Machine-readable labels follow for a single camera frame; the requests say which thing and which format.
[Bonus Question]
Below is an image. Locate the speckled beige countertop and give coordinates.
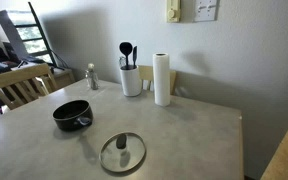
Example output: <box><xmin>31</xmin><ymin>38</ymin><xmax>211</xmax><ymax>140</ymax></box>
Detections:
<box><xmin>260</xmin><ymin>103</ymin><xmax>288</xmax><ymax>180</ymax></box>

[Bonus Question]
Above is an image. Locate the small wooden side table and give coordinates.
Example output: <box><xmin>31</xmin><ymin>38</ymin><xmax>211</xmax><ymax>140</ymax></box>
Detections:
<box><xmin>50</xmin><ymin>67</ymin><xmax>76</xmax><ymax>90</ymax></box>

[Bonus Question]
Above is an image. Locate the white light switch plate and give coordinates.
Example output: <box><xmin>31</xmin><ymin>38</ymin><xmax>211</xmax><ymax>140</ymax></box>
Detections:
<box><xmin>193</xmin><ymin>0</ymin><xmax>219</xmax><ymax>23</ymax></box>

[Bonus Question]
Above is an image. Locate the window with dark frame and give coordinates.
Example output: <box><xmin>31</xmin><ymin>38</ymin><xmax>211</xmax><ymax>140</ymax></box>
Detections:
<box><xmin>7</xmin><ymin>9</ymin><xmax>53</xmax><ymax>64</ymax></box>

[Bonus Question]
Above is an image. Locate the black pot with handle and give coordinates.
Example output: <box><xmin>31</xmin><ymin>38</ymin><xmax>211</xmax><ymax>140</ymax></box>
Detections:
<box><xmin>52</xmin><ymin>99</ymin><xmax>94</xmax><ymax>132</ymax></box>

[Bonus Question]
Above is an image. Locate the black ladle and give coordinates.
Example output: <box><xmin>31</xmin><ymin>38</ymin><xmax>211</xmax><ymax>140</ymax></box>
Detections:
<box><xmin>118</xmin><ymin>41</ymin><xmax>134</xmax><ymax>70</ymax></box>

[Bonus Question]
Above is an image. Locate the white paper towel roll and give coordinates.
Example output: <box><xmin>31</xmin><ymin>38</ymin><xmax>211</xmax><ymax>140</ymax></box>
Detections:
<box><xmin>152</xmin><ymin>52</ymin><xmax>172</xmax><ymax>107</ymax></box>

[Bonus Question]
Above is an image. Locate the white utensil holder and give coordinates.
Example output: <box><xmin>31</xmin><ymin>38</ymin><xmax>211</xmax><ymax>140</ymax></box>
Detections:
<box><xmin>119</xmin><ymin>65</ymin><xmax>143</xmax><ymax>98</ymax></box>

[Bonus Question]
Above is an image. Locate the beige wall thermostat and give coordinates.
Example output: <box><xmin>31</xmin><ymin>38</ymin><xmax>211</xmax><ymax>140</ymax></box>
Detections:
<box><xmin>166</xmin><ymin>0</ymin><xmax>182</xmax><ymax>24</ymax></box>

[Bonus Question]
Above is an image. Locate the wooden chair with slatted back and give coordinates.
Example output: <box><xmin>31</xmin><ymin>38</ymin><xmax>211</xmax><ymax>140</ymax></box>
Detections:
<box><xmin>0</xmin><ymin>63</ymin><xmax>59</xmax><ymax>111</ymax></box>

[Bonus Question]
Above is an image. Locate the metal whisk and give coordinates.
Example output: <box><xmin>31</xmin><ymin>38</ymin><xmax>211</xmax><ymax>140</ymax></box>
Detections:
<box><xmin>118</xmin><ymin>55</ymin><xmax>127</xmax><ymax>69</ymax></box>

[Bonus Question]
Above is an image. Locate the wooden chair behind table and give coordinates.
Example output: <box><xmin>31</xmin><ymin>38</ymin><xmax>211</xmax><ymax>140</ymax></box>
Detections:
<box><xmin>137</xmin><ymin>64</ymin><xmax>178</xmax><ymax>97</ymax></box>

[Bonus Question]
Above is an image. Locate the glass lid with black knob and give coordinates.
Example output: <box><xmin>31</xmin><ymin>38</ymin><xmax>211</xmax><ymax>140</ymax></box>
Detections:
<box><xmin>99</xmin><ymin>131</ymin><xmax>147</xmax><ymax>174</ymax></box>

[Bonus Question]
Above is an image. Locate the dark leaning board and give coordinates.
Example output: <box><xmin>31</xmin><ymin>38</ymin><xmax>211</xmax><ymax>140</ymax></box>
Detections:
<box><xmin>0</xmin><ymin>9</ymin><xmax>30</xmax><ymax>61</ymax></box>

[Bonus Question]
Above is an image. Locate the black spatula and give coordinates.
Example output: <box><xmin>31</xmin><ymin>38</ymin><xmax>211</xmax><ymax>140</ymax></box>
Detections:
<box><xmin>132</xmin><ymin>45</ymin><xmax>139</xmax><ymax>69</ymax></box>

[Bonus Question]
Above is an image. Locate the glass jar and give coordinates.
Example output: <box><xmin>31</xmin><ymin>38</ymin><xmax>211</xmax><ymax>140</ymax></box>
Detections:
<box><xmin>85</xmin><ymin>68</ymin><xmax>100</xmax><ymax>91</ymax></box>

